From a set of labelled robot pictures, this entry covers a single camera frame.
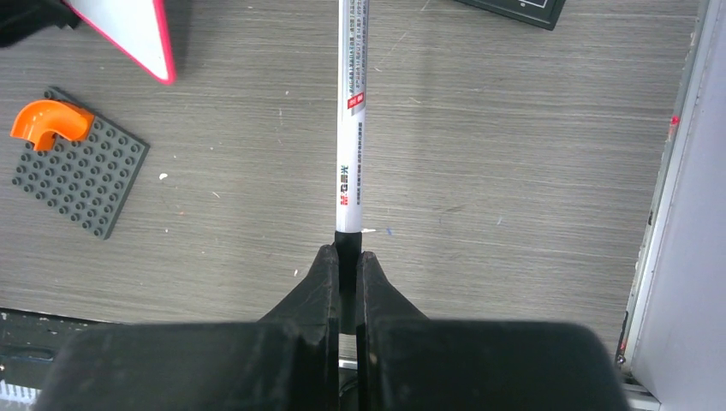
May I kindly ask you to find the white marker pen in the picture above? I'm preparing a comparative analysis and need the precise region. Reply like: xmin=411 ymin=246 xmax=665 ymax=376
xmin=334 ymin=0 xmax=370 ymax=335

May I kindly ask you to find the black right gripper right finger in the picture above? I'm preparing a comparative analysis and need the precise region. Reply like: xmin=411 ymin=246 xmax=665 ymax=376
xmin=357 ymin=253 xmax=629 ymax=410

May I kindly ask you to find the black and white checkerboard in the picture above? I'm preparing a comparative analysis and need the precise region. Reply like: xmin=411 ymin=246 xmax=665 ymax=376
xmin=457 ymin=0 xmax=566 ymax=31

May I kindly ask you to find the white board with pink frame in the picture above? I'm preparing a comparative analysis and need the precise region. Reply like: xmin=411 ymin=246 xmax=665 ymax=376
xmin=64 ymin=0 xmax=176 ymax=85

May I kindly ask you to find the grey studded base plate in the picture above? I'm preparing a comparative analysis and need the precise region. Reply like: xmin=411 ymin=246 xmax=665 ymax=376
xmin=11 ymin=110 xmax=150 ymax=240

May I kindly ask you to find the orange curved pipe piece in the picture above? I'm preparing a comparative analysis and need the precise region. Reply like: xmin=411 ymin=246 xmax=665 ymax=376
xmin=9 ymin=99 xmax=95 ymax=152

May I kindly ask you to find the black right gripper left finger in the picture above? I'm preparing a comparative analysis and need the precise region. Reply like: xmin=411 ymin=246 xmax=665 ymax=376
xmin=35 ymin=245 xmax=339 ymax=410

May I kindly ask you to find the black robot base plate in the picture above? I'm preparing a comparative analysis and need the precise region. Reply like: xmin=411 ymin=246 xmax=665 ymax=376
xmin=1 ymin=308 xmax=107 ymax=396

